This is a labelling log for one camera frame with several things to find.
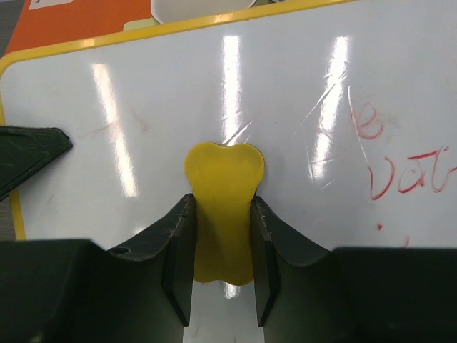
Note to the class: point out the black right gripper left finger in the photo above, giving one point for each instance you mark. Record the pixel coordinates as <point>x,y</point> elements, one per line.
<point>72,290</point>

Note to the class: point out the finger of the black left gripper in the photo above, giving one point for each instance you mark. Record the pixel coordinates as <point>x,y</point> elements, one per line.
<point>25,151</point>

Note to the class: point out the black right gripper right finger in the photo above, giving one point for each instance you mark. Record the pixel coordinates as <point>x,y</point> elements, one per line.
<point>306,293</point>

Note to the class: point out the yellow whiteboard eraser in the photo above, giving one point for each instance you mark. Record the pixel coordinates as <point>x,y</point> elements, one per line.
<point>223,181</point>

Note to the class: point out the yellow-framed whiteboard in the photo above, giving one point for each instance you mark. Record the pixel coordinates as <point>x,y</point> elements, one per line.
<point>352,105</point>

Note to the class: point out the orange folder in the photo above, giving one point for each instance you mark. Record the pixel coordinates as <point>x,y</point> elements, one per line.
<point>30,24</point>

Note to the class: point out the cream paper cup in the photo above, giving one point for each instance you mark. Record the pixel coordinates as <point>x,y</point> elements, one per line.
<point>167,11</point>

